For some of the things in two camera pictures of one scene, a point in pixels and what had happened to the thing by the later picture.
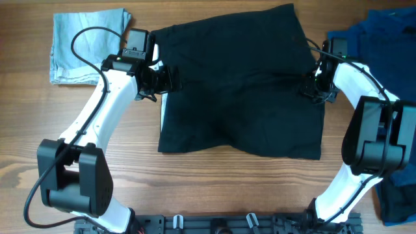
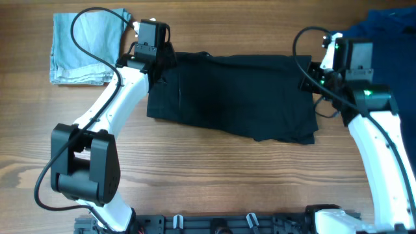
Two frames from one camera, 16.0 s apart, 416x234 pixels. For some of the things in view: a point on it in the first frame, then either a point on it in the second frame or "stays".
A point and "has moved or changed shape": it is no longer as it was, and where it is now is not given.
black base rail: x=227 y=223 stays
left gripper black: x=167 y=85 → x=171 y=59
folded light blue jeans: x=92 y=45 stays
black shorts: x=242 y=74 has moved or changed shape
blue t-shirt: x=385 y=41 stays
